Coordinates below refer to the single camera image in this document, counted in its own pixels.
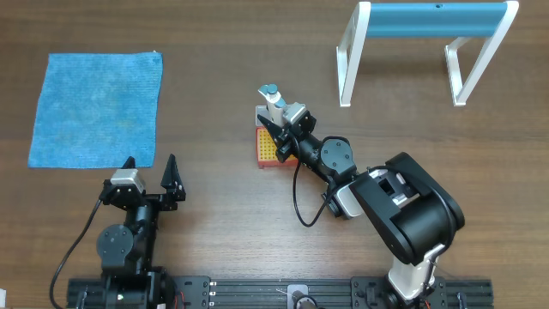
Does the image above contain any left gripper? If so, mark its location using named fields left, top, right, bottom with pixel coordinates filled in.
left=101, top=154, right=188, bottom=212

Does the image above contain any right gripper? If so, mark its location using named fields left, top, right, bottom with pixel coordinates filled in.
left=256, top=109, right=318, bottom=164

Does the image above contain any white pipette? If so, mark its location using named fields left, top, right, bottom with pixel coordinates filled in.
left=256, top=83, right=288, bottom=128

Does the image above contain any red and yellow tip box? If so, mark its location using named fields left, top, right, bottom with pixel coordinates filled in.
left=254, top=105, right=301, bottom=169

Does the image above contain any blue cloth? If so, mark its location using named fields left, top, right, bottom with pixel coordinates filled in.
left=27, top=51, right=165, bottom=170

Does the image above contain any white and blue stand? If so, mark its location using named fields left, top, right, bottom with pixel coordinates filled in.
left=335, top=0, right=521, bottom=108

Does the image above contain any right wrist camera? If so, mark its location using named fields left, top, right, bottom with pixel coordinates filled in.
left=281, top=102, right=308, bottom=126

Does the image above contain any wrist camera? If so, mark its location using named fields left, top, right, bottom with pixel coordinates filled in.
left=281, top=102, right=308, bottom=126
left=110, top=167, right=147, bottom=194

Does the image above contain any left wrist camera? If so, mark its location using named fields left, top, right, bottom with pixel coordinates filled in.
left=110, top=167, right=147, bottom=194

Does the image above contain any black cable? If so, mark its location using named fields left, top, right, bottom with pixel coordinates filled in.
left=292, top=136, right=344, bottom=228
left=49, top=196, right=105, bottom=309

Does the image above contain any mounting rail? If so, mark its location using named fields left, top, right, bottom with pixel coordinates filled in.
left=66, top=276, right=494, bottom=309

